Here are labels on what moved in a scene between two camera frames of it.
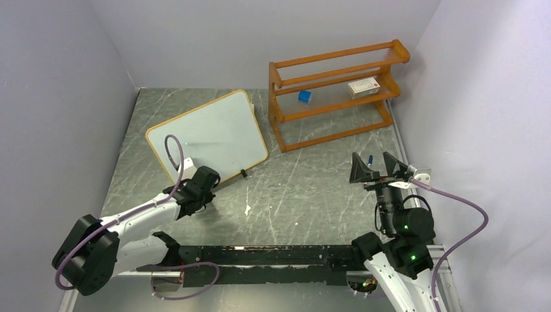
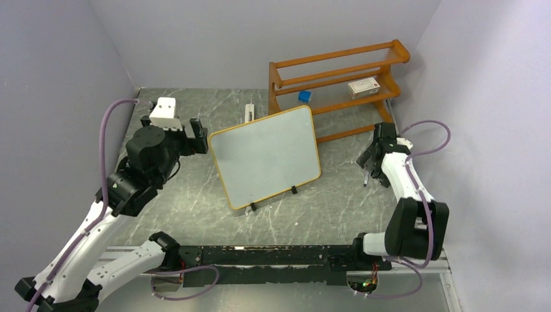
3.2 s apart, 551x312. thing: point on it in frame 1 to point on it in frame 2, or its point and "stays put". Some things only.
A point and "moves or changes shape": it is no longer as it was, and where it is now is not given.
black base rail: [295, 264] stays put
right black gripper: [359, 172] to [380, 175]
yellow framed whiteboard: [221, 134] moves or changes shape
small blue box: [304, 96] stays put
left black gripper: [208, 197] to [200, 144]
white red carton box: [363, 88] stays put
